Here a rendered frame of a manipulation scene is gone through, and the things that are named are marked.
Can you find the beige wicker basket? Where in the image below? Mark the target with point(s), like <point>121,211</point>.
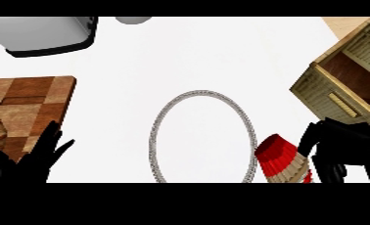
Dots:
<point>338,79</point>

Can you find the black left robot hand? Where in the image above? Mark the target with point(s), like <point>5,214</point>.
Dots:
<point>36,162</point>

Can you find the checkered wooden cutting board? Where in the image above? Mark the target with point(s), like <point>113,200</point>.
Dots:
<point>29,111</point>

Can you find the grey round object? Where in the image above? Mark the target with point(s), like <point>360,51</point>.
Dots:
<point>134,20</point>

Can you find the red and beige cupcake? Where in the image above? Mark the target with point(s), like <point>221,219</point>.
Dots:
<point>280,162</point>

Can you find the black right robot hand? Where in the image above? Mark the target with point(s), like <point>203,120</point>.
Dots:
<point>338,147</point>

